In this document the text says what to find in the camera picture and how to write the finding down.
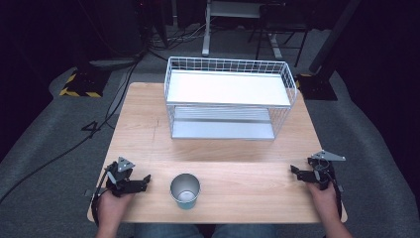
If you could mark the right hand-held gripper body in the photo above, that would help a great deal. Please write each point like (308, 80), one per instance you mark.
(322, 168)

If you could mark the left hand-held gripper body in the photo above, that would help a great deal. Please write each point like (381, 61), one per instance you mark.
(120, 177)

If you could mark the person's right hand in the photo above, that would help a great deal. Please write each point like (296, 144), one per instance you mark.
(325, 203)

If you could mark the person's left hand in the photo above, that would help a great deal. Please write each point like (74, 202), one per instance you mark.
(112, 208)

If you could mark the teal cup with grey inside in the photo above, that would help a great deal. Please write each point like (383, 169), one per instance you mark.
(185, 191)

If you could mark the person's left leg in jeans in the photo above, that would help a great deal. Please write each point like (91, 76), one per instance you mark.
(168, 232)

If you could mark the person's leg in jeans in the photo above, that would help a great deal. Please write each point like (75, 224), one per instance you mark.
(246, 232)
(168, 232)

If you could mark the person's right leg in jeans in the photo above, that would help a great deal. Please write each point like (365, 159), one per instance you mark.
(246, 232)

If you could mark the black stand with base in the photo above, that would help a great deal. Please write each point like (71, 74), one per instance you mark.
(322, 79)

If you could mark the black yellow striped stand base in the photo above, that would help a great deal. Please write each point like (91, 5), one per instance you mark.
(84, 84)

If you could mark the black metal chair frame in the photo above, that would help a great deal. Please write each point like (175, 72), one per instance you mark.
(284, 23)

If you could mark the white desk frame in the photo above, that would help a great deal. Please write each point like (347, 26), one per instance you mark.
(231, 10)

